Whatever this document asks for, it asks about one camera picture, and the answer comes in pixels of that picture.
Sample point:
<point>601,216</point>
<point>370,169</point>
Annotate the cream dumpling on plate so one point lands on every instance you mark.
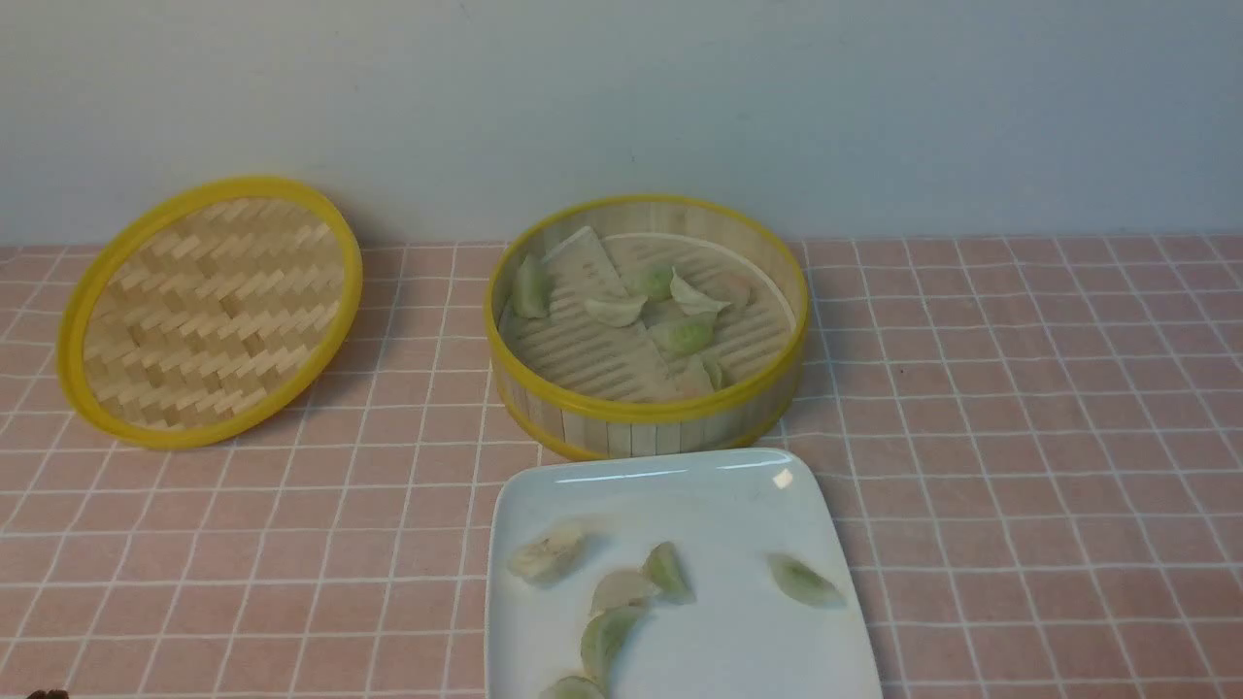
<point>550,557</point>

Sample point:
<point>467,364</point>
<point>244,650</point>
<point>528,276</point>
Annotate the beige dumpling on plate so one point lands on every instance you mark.
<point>624,587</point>

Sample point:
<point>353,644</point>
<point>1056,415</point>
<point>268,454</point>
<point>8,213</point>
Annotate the white square plate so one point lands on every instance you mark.
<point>725,511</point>

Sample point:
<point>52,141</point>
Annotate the long green dumpling on plate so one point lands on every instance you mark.
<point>604,638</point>

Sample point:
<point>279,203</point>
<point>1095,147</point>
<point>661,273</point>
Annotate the green dumpling plate right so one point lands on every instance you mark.
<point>802,584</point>

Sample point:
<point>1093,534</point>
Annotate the green dumpling plate bottom edge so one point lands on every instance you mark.
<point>573,687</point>

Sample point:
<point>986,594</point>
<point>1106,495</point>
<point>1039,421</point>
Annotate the bamboo steamer basket yellow rim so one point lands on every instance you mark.
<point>589,428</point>

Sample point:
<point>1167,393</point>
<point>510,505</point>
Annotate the green dumpling steamer centre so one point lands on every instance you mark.
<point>685,335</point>

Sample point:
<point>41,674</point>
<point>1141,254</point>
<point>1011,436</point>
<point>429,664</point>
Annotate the pale dumpling steamer front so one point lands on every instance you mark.
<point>702,375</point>

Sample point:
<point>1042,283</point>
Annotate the white folded dumpling in steamer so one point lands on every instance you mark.
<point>691,301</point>

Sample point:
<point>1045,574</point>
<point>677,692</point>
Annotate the pale green dumpling in steamer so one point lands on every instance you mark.
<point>531,289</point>

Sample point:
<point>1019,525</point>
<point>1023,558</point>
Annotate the pink checked tablecloth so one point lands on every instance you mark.
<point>1030,448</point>

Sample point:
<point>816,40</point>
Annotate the woven bamboo steamer lid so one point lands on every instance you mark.
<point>210,313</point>

